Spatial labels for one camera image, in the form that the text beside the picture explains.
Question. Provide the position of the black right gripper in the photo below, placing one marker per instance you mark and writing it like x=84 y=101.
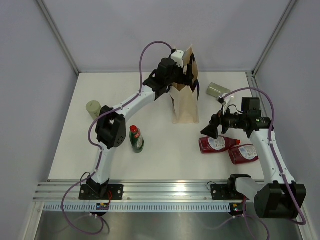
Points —
x=211 y=130

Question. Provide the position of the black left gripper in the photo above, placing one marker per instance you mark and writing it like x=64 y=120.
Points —
x=183 y=79

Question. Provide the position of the red bottle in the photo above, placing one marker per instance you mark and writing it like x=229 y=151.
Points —
x=243 y=154
x=208 y=145

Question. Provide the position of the beige canvas tote bag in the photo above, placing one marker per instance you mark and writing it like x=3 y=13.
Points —
x=184 y=100

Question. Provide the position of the sage green bottle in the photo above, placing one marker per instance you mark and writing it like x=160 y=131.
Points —
x=93 y=107
x=215 y=90

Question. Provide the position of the green dish soap bottle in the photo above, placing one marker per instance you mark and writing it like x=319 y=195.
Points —
x=136 y=139

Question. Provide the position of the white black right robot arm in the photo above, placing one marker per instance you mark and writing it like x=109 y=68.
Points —
x=280 y=196

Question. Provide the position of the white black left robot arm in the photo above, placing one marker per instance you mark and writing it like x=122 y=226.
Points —
x=111 y=123

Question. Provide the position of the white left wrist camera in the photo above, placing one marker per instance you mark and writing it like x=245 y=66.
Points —
x=177 y=56

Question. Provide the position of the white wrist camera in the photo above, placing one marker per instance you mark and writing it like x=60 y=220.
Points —
x=177 y=56
x=225 y=101

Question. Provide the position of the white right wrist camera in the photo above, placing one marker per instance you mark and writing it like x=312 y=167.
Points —
x=225 y=101

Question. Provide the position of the aluminium mounting rail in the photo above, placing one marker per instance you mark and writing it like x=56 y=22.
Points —
x=133 y=191

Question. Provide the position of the right aluminium frame post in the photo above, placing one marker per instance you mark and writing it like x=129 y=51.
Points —
x=276 y=32

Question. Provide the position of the aluminium frame post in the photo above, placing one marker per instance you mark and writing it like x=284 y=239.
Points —
x=276 y=32
x=58 y=36

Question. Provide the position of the left aluminium frame post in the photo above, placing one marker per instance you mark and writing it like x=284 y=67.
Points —
x=58 y=36

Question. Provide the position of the white slotted cable duct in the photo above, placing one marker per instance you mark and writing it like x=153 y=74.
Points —
x=154 y=207

